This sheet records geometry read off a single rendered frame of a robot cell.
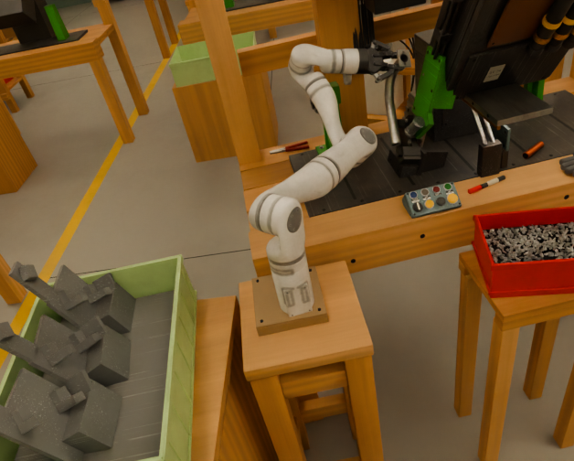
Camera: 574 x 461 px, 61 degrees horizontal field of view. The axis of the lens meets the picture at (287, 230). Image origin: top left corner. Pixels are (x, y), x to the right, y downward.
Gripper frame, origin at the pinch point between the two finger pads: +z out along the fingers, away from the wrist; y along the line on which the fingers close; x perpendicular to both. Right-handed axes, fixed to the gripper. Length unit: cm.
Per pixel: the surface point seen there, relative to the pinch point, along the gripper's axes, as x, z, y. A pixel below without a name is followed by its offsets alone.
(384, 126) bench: 43.8, 11.4, -5.2
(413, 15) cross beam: 18.8, 16.9, 27.5
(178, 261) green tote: 7, -70, -57
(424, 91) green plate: -0.7, 6.9, -10.0
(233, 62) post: 24, -49, 12
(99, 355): -5, -90, -79
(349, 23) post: 13.9, -9.5, 20.9
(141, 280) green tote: 15, -82, -61
